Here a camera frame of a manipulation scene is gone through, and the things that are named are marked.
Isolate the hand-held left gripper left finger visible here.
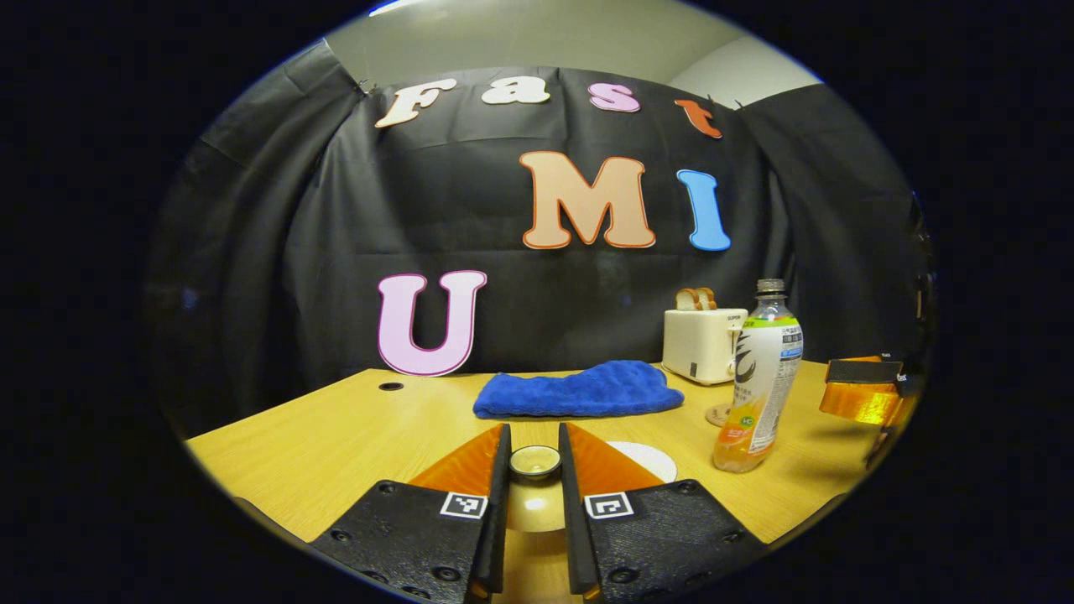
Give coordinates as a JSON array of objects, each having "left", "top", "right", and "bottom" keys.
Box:
[{"left": 307, "top": 423, "right": 514, "bottom": 603}]

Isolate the plastic water bottle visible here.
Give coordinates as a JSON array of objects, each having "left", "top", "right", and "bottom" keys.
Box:
[{"left": 713, "top": 279, "right": 804, "bottom": 475}]

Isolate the blue towel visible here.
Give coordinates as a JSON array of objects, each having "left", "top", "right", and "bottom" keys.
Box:
[{"left": 472, "top": 361, "right": 685, "bottom": 419}]

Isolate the black backdrop cloth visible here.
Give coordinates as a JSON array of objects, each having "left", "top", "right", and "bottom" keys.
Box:
[{"left": 143, "top": 38, "right": 936, "bottom": 441}]

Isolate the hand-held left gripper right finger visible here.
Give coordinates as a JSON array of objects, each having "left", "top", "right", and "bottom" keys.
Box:
[{"left": 557, "top": 421, "right": 769, "bottom": 604}]

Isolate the white toaster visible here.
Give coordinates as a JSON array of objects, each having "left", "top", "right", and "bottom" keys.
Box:
[{"left": 662, "top": 308, "right": 749, "bottom": 387}]

